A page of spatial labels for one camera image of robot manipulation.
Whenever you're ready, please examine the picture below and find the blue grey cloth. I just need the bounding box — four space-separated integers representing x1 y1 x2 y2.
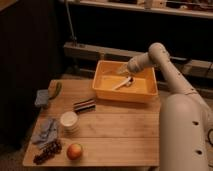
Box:
31 118 58 149

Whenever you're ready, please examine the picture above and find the green pepper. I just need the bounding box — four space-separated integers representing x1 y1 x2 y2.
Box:
49 82 62 100

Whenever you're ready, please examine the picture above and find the yellow plastic tray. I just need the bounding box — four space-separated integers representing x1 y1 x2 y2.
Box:
92 60 158 103

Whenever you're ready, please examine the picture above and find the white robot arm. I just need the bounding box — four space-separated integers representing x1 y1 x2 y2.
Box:
117 43 213 171

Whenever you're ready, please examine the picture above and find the red yellow apple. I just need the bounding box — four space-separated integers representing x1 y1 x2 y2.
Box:
67 143 83 160

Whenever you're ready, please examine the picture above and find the blue sponge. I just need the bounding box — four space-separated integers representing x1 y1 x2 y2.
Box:
35 89 49 107

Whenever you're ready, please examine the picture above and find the metal shelf rack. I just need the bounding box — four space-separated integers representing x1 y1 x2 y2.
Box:
68 2 213 90

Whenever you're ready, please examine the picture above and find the white cup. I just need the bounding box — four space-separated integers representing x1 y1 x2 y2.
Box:
60 111 78 131

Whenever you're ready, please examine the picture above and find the dark grape bunch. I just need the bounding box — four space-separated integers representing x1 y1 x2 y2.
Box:
33 140 62 165

